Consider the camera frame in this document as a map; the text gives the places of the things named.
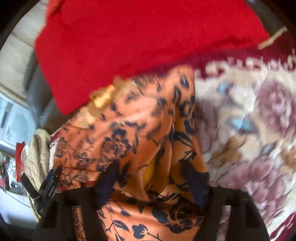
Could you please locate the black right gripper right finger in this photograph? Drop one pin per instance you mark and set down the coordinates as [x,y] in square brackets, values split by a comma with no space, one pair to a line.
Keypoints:
[198,183]

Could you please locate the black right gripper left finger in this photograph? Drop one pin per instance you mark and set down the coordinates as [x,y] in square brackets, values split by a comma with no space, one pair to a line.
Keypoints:
[105,183]

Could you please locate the orange black floral garment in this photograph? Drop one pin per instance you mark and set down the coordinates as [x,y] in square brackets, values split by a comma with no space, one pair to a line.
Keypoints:
[148,126]

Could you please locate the beige quilted jacket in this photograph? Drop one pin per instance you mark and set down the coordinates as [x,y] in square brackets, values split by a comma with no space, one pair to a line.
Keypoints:
[36,167]

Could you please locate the red decorated box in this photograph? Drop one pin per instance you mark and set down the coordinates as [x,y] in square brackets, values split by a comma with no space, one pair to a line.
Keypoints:
[19,162]

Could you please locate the dark leather sofa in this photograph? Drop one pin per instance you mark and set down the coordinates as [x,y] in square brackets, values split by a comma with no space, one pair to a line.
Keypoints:
[40,100]

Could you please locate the floral maroon cream blanket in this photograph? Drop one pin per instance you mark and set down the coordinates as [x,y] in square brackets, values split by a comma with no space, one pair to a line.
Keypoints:
[246,125]

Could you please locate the red pillow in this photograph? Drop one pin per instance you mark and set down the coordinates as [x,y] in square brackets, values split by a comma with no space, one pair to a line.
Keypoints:
[84,44]

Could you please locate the beige woven curtain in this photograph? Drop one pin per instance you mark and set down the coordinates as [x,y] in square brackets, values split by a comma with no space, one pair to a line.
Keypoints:
[21,22]

